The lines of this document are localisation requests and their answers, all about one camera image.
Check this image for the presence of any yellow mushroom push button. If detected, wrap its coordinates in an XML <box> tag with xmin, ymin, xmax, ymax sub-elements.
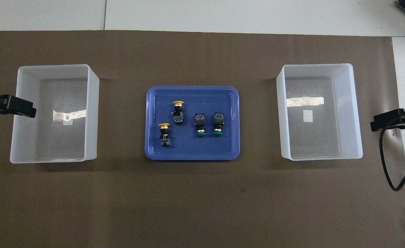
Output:
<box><xmin>172</xmin><ymin>101</ymin><xmax>185</xmax><ymax>125</ymax></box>
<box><xmin>158</xmin><ymin>123</ymin><xmax>171</xmax><ymax>147</ymax></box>

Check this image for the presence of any translucent white plastic box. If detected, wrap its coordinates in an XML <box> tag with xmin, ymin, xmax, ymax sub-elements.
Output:
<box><xmin>276</xmin><ymin>63</ymin><xmax>364</xmax><ymax>161</ymax></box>
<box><xmin>10</xmin><ymin>64</ymin><xmax>100</xmax><ymax>164</ymax></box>

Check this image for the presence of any brown paper table mat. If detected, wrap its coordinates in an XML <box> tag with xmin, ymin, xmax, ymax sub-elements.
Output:
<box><xmin>0</xmin><ymin>30</ymin><xmax>405</xmax><ymax>248</ymax></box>

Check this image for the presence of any blue plastic tray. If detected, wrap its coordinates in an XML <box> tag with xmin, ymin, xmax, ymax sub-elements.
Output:
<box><xmin>145</xmin><ymin>85</ymin><xmax>240</xmax><ymax>161</ymax></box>

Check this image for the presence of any green mushroom push button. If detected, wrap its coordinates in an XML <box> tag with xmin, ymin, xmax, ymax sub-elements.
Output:
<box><xmin>193</xmin><ymin>113</ymin><xmax>207</xmax><ymax>138</ymax></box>
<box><xmin>212</xmin><ymin>112</ymin><xmax>225</xmax><ymax>136</ymax></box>

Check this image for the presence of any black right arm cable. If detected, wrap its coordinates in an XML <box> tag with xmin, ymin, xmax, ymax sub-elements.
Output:
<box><xmin>379</xmin><ymin>108</ymin><xmax>405</xmax><ymax>192</ymax></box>

